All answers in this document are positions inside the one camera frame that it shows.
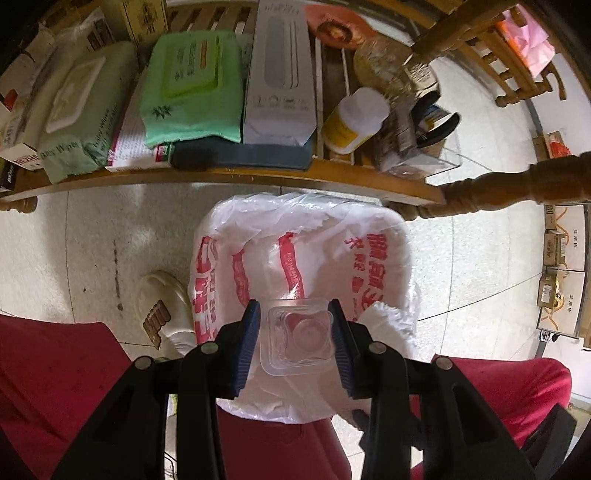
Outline long white carton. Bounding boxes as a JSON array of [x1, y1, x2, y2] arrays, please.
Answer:
[[242, 0, 319, 146]]

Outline wooden slatted shelf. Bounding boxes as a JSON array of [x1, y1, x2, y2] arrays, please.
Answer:
[[0, 0, 448, 213]]

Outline dark blue flat box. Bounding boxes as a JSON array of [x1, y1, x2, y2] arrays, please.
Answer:
[[168, 138, 315, 171]]

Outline white flat carton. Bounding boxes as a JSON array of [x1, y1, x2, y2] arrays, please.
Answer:
[[538, 270, 591, 339], [545, 203, 591, 273]]

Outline orange round lid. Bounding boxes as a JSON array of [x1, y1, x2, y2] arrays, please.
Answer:
[[305, 2, 375, 49]]

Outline wooden chair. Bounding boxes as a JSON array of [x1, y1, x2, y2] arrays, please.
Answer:
[[411, 0, 568, 109]]

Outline clear plastic bottle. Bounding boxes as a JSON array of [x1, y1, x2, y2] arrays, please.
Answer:
[[353, 34, 437, 100]]

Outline bin with white plastic bag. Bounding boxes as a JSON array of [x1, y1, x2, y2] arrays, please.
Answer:
[[188, 194, 423, 425]]

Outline red printed packet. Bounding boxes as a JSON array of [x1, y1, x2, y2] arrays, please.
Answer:
[[547, 131, 573, 160]]

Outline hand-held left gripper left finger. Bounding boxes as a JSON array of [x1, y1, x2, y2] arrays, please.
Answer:
[[51, 299, 263, 480]]

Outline red and white printed box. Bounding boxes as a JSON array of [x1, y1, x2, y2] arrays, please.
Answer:
[[105, 83, 174, 172]]

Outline cream rubber slipper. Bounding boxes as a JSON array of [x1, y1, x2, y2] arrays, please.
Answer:
[[136, 271, 197, 361]]

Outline clear acrylic organizer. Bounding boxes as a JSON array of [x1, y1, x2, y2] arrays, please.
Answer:
[[374, 90, 462, 178]]

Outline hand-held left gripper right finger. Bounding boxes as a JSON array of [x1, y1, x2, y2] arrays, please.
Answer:
[[328, 298, 539, 480]]

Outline pale green wet wipes pack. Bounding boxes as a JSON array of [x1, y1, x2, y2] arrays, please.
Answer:
[[34, 41, 139, 183]]

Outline person's red trousers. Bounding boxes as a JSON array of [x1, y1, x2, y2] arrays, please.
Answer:
[[0, 314, 573, 480]]

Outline clear plastic blister container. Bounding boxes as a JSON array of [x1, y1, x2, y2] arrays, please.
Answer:
[[259, 299, 335, 377]]

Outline yellowish cardboard box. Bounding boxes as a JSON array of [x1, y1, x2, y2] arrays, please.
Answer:
[[111, 0, 169, 44]]

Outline pink plastic bag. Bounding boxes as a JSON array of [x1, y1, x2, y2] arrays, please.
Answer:
[[501, 7, 555, 77]]

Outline turned wooden table leg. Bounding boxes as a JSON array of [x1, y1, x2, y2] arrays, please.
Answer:
[[385, 150, 591, 222]]

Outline white pill bottle yellow label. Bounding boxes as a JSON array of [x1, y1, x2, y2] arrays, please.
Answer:
[[322, 87, 391, 155]]

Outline white cardboard box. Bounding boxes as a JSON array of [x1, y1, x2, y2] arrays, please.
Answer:
[[0, 28, 61, 153]]

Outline bright green wet wipes pack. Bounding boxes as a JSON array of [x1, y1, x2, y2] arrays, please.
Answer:
[[139, 30, 245, 148]]

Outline black plastic clip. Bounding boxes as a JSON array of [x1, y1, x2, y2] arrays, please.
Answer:
[[411, 91, 461, 148]]

